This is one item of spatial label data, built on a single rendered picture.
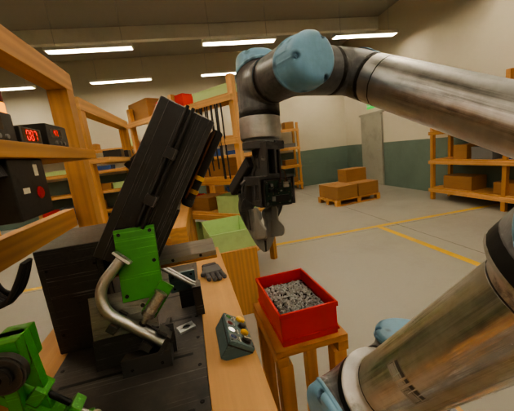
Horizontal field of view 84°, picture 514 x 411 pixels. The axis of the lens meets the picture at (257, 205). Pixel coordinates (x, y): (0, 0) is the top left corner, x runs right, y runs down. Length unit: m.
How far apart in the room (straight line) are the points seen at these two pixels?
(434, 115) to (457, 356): 0.27
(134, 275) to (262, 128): 0.60
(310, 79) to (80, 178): 1.44
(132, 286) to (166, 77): 9.33
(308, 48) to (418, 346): 0.37
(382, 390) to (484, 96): 0.35
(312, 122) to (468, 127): 10.17
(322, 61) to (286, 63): 0.05
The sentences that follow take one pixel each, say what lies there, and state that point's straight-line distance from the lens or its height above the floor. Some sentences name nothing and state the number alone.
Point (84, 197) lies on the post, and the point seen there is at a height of 1.32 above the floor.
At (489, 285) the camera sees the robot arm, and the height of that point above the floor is 1.32.
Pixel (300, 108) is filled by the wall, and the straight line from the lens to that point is 10.46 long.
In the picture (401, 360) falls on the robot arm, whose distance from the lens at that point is 0.38.
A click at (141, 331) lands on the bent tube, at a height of 1.00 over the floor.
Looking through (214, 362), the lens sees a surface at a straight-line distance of 0.90.
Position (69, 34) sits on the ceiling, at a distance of 8.54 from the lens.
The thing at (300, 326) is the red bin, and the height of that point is 0.86.
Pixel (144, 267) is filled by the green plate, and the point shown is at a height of 1.16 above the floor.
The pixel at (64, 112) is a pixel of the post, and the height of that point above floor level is 1.74.
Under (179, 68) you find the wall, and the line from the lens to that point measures 10.10.
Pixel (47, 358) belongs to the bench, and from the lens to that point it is 1.24.
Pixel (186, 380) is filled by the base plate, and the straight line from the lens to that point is 0.87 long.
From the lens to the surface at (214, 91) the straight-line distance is 3.63.
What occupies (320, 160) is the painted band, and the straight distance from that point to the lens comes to 10.61.
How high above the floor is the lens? 1.45
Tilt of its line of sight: 11 degrees down
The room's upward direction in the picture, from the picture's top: 7 degrees counter-clockwise
